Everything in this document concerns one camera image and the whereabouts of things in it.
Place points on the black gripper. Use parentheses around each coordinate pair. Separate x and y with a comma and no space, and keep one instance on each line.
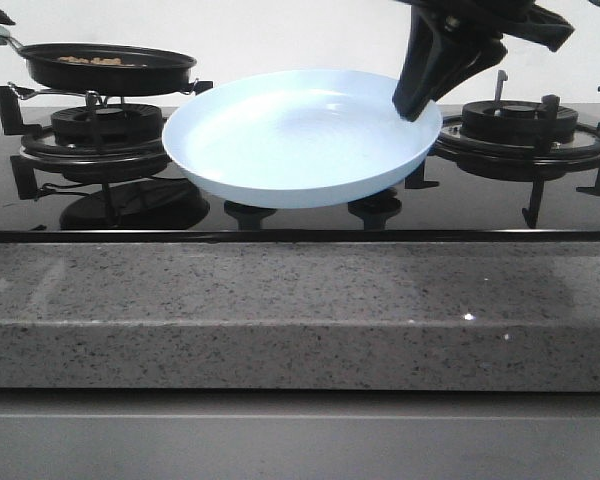
(442,52)

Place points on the light blue plate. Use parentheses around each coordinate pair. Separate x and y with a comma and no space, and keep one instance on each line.
(299,139)

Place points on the black frying pan green handle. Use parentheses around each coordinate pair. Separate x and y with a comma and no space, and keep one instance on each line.
(156,72)

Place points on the brown meat pieces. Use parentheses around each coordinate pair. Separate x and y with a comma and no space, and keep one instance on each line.
(97,61)

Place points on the black glass gas cooktop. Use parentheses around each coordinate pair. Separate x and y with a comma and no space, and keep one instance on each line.
(449,198)

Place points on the black left burner pan support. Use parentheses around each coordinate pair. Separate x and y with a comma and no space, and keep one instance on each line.
(96,143)

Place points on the grey cabinet front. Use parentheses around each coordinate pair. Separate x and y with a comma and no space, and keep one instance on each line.
(172,434)

